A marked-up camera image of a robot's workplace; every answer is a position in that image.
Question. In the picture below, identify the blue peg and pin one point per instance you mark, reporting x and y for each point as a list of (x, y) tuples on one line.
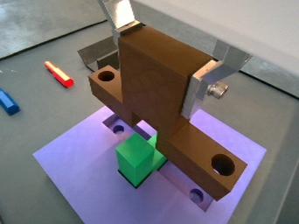
[(8, 103)]

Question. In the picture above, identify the purple base board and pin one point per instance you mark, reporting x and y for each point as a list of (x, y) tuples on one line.
[(80, 163)]

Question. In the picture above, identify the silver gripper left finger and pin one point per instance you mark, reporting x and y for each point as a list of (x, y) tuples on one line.
[(120, 17)]

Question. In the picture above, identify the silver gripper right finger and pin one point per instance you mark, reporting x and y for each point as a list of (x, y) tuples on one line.
[(205, 83)]

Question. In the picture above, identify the green U-shaped block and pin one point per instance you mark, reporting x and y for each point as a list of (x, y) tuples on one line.
[(139, 158)]

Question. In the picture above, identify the brown T-shaped block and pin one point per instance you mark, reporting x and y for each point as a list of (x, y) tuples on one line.
[(145, 90)]

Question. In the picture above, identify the red peg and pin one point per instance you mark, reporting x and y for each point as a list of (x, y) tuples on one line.
[(59, 75)]

